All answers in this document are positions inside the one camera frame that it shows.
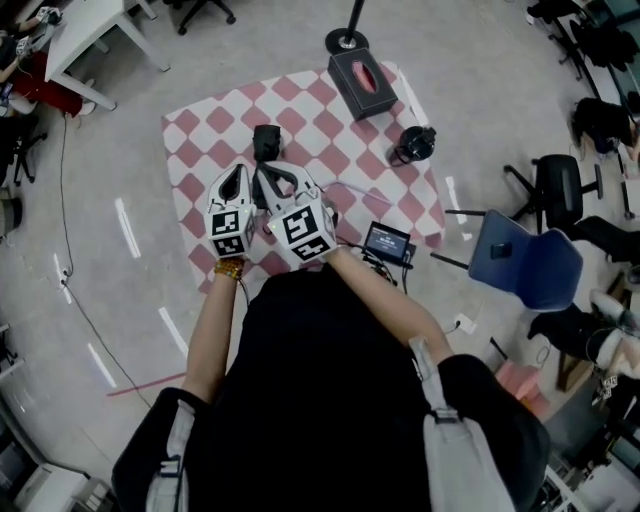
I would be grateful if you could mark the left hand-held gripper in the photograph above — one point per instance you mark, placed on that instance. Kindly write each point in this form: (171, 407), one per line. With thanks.
(230, 222)

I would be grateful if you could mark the black office chair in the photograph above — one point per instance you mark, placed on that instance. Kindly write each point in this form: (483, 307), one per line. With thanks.
(20, 150)
(607, 240)
(560, 192)
(590, 37)

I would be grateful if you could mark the white storage boxes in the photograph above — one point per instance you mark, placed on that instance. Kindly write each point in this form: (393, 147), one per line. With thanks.
(55, 487)

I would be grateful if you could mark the pink checkered cloth-covered table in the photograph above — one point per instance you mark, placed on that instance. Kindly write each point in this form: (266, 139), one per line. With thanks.
(320, 135)

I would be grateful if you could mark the white power socket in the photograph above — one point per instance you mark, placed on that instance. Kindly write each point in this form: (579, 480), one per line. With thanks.
(465, 323)

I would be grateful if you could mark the brown cardboard box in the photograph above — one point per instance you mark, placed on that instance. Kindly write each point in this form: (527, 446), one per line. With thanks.
(574, 372)

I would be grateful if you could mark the person's right forearm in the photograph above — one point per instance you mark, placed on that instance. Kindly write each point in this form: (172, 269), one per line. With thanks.
(385, 295)

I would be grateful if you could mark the black chair base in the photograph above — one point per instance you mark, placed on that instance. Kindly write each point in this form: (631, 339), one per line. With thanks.
(205, 12)

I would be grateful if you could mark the person's black clothing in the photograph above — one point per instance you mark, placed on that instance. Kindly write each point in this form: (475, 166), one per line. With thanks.
(325, 390)

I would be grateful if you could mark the blue plastic chair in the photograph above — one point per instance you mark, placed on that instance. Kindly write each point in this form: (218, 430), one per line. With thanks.
(530, 265)

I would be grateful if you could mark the white desk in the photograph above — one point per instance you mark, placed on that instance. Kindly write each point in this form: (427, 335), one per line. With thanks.
(82, 35)

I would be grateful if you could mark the small black monitor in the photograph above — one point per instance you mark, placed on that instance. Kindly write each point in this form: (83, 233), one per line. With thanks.
(386, 241)

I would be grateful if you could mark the pink boxes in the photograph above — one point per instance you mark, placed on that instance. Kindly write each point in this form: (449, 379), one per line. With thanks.
(522, 385)

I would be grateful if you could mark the small black phone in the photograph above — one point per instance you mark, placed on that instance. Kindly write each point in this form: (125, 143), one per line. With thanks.
(501, 250)

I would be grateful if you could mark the black umbrella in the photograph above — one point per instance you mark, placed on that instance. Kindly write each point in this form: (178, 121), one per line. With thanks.
(266, 142)

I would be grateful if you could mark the black tissue box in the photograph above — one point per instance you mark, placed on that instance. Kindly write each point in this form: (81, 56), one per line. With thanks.
(370, 102)

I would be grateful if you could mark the pink tissue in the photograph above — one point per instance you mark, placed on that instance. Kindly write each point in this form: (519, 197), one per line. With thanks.
(365, 75)

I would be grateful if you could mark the black pole stand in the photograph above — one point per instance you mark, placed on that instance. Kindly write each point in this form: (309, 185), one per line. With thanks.
(346, 40)

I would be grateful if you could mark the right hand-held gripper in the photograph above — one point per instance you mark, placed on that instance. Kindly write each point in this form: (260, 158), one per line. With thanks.
(302, 227)

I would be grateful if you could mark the person's left forearm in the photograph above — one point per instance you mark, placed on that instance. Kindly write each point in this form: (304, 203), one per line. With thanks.
(212, 330)

